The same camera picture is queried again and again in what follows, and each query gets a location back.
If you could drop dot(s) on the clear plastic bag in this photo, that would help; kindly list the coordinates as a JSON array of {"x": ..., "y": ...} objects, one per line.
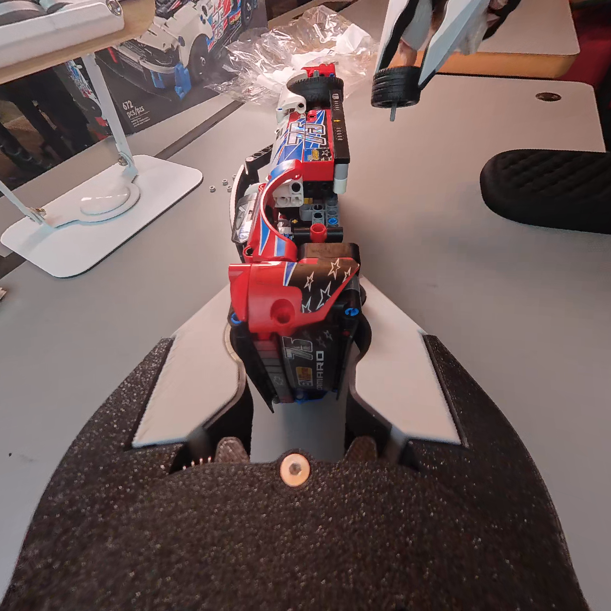
[{"x": 267, "y": 52}]

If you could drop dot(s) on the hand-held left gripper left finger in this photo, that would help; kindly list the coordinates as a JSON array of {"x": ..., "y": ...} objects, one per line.
[{"x": 191, "y": 382}]

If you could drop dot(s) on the black chair armrest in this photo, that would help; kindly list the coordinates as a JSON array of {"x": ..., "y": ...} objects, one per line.
[{"x": 549, "y": 191}]

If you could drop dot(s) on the white book stand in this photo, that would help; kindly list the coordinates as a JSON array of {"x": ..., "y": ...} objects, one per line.
[{"x": 157, "y": 181}]

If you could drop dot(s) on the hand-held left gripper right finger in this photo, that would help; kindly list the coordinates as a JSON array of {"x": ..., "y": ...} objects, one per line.
[{"x": 405, "y": 382}]

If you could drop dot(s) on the black toy wheel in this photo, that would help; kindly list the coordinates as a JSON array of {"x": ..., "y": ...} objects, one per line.
[{"x": 396, "y": 88}]

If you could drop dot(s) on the red blue toy brick car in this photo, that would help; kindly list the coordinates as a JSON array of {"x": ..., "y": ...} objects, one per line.
[{"x": 267, "y": 296}]

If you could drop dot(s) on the toy car cardboard box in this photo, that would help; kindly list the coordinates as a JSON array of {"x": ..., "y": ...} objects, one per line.
[{"x": 157, "y": 62}]

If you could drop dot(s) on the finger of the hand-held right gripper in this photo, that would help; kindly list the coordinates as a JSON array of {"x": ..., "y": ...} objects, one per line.
[
  {"x": 453, "y": 33},
  {"x": 394, "y": 24}
]

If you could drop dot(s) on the person's right hand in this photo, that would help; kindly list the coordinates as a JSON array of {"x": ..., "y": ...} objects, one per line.
[{"x": 417, "y": 24}]

